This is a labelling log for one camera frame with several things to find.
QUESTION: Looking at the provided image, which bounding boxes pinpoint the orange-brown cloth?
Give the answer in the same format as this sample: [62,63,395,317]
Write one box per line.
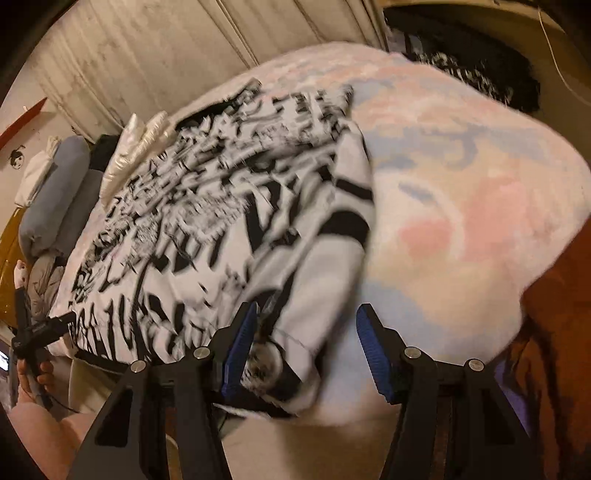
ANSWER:
[499,240,591,480]

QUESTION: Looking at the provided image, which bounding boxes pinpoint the white cable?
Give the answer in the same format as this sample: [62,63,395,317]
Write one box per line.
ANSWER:
[538,7,585,96]

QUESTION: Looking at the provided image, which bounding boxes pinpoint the black clothing heap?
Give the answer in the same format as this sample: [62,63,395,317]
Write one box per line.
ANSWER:
[90,134,122,172]

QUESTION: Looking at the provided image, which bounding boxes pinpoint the white black printed jacket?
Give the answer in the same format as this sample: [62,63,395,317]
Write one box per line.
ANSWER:
[69,78,376,417]

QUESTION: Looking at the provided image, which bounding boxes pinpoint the beige curtain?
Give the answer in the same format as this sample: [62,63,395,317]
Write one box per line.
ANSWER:
[28,0,393,145]

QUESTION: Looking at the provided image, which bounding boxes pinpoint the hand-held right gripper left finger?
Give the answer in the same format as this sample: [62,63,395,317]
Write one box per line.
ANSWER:
[67,301,259,480]

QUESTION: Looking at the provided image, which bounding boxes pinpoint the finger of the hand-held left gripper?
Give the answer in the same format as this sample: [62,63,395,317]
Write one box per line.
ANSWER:
[44,311,77,345]

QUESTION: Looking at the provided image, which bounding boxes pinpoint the white folded cloth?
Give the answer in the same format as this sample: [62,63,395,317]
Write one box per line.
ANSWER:
[14,138,62,208]

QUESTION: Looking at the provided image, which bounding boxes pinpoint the pastel patterned blanket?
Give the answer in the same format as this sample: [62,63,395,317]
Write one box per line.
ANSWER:
[55,41,591,422]

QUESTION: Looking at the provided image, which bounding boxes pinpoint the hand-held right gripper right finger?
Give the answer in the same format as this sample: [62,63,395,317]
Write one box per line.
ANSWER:
[355,303,541,480]

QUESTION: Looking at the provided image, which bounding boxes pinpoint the person's left hand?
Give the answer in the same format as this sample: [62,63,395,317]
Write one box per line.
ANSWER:
[17,361,58,402]

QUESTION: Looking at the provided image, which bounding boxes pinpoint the beige crumpled cloth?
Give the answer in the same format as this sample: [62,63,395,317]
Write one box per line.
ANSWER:
[28,253,66,320]

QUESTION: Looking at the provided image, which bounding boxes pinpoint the person's left forearm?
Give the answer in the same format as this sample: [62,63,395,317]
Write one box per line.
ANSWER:
[9,399,98,480]

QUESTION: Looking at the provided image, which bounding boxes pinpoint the grey-blue bolster pillow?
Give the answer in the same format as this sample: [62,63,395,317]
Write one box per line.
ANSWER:
[18,136,91,259]
[44,170,108,260]

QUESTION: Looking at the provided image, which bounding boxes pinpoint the shiny white puffer jacket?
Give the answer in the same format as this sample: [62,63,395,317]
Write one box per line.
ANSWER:
[102,111,179,205]

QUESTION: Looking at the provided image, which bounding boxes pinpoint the wooden bed headboard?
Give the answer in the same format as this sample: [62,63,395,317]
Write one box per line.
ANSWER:
[0,208,29,329]

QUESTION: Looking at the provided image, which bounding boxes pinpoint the red wall shelf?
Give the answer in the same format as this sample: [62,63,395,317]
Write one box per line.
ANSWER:
[0,97,49,151]

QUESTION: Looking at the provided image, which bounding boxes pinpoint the black white printed cloth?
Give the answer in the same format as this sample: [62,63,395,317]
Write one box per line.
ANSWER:
[383,9,542,114]

